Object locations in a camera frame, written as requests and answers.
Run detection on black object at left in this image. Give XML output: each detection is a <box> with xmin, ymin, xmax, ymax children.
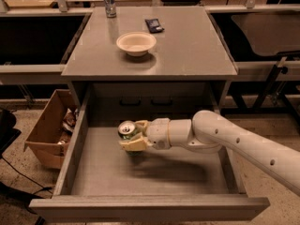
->
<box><xmin>0</xmin><ymin>109</ymin><xmax>21</xmax><ymax>156</ymax></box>

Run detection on black floor cable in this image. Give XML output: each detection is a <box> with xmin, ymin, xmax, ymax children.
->
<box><xmin>0</xmin><ymin>156</ymin><xmax>54</xmax><ymax>225</ymax></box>

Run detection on crumpled wrappers in box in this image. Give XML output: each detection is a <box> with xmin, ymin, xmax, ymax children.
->
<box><xmin>58</xmin><ymin>109</ymin><xmax>78</xmax><ymax>144</ymax></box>

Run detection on white paper bowl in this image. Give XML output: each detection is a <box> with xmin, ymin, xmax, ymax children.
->
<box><xmin>116</xmin><ymin>32</ymin><xmax>157</xmax><ymax>57</ymax></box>

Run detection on open grey top drawer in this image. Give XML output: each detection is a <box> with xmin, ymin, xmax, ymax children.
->
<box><xmin>30</xmin><ymin>90</ymin><xmax>270</xmax><ymax>223</ymax></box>

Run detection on grey cabinet with top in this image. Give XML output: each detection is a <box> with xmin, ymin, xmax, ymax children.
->
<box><xmin>62</xmin><ymin>7</ymin><xmax>237</xmax><ymax>127</ymax></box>

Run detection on dark blue snack packet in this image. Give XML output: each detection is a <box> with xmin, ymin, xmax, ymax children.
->
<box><xmin>145</xmin><ymin>19</ymin><xmax>164</xmax><ymax>34</ymax></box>

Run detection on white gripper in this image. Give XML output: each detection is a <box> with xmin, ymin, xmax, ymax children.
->
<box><xmin>119</xmin><ymin>118</ymin><xmax>171</xmax><ymax>152</ymax></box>

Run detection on green soda can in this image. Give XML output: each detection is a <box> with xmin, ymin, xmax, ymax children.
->
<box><xmin>118</xmin><ymin>121</ymin><xmax>139</xmax><ymax>142</ymax></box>

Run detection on cardboard box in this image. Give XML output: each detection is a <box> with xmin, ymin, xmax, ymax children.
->
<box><xmin>24</xmin><ymin>89</ymin><xmax>77</xmax><ymax>169</ymax></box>

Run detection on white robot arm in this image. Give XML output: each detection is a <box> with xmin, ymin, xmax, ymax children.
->
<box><xmin>118</xmin><ymin>110</ymin><xmax>300</xmax><ymax>195</ymax></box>

